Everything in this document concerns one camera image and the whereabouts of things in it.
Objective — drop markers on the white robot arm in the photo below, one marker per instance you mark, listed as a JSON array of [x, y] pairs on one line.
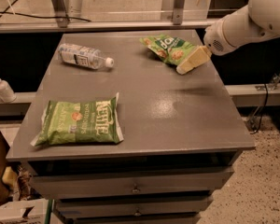
[[256, 22]]

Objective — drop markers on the white pump dispenser bottle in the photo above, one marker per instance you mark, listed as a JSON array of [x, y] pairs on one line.
[[7, 95]]

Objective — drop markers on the metal frame rail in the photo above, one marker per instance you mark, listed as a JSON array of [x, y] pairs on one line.
[[40, 16]]

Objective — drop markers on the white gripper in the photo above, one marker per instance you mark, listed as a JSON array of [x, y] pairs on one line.
[[215, 40]]

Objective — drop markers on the white cardboard box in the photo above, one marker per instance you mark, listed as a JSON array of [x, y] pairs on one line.
[[28, 212]]

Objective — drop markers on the green Kettle chips bag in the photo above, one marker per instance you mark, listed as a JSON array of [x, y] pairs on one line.
[[83, 122]]

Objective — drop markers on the green rice chip bag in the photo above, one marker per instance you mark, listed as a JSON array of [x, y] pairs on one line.
[[171, 50]]

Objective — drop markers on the clear plastic water bottle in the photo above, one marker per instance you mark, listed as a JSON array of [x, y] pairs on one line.
[[84, 56]]

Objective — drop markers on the grey drawer cabinet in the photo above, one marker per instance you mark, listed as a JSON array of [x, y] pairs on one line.
[[181, 136]]

